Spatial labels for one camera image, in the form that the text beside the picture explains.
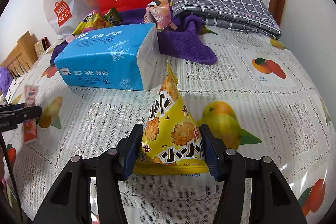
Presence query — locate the green triangular snack pack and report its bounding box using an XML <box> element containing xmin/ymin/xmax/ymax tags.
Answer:
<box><xmin>103</xmin><ymin>7</ymin><xmax>123</xmax><ymax>26</ymax></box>

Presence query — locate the blue tissue pack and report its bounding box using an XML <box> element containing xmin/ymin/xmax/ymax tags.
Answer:
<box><xmin>55</xmin><ymin>23</ymin><xmax>159</xmax><ymax>91</ymax></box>

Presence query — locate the pink stick snack packet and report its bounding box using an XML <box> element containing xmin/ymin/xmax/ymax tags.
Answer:
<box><xmin>23</xmin><ymin>85</ymin><xmax>39</xmax><ymax>143</ymax></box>

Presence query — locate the pink yellow snack bag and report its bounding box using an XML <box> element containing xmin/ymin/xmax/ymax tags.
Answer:
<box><xmin>66</xmin><ymin>10</ymin><xmax>111</xmax><ymax>43</ymax></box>

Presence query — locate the yellow triangular snack pack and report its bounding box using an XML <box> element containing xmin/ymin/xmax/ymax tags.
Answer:
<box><xmin>133</xmin><ymin>64</ymin><xmax>209</xmax><ymax>176</ymax></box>

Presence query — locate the purple towel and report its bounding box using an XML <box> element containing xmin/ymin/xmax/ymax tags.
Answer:
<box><xmin>50</xmin><ymin>8</ymin><xmax>217</xmax><ymax>66</ymax></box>

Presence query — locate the grey checked folded cloth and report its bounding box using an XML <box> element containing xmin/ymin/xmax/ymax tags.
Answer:
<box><xmin>171</xmin><ymin>0</ymin><xmax>281</xmax><ymax>39</ymax></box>

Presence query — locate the wooden chair back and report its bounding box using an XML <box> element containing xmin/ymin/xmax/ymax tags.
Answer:
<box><xmin>1</xmin><ymin>31</ymin><xmax>38</xmax><ymax>78</ymax></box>

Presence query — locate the pink cartoon snack bag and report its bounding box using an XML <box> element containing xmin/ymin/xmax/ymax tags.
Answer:
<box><xmin>144</xmin><ymin>0</ymin><xmax>177</xmax><ymax>31</ymax></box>

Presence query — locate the fruit pattern tablecloth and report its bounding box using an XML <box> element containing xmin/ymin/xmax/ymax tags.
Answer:
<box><xmin>3</xmin><ymin>27</ymin><xmax>335</xmax><ymax>223</ymax></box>

